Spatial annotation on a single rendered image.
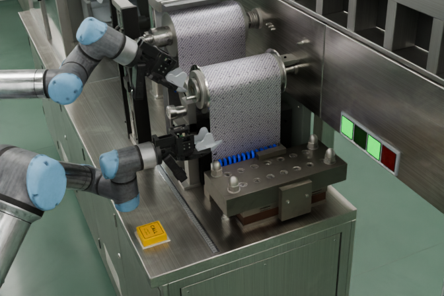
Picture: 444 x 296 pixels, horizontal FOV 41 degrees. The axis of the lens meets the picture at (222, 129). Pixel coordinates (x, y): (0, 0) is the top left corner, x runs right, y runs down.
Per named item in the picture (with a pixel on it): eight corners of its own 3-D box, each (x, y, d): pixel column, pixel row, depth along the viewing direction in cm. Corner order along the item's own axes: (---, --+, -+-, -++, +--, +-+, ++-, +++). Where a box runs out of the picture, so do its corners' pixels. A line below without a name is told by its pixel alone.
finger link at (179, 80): (199, 81, 173) (174, 67, 168) (187, 98, 174) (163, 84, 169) (195, 77, 176) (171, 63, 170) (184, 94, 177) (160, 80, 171)
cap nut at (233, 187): (225, 187, 169) (224, 175, 167) (236, 184, 171) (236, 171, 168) (230, 195, 166) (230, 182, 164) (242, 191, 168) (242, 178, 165)
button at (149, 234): (137, 233, 174) (135, 226, 172) (159, 226, 176) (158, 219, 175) (144, 247, 168) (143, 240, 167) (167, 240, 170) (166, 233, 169)
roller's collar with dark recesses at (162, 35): (149, 45, 194) (147, 26, 190) (166, 41, 196) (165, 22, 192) (155, 51, 188) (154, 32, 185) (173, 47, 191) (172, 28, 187)
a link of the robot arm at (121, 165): (100, 174, 172) (96, 148, 168) (137, 164, 176) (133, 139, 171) (107, 187, 165) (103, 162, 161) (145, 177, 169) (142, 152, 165)
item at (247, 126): (212, 163, 182) (209, 110, 173) (279, 145, 190) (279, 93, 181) (213, 164, 182) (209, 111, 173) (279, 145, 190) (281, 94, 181)
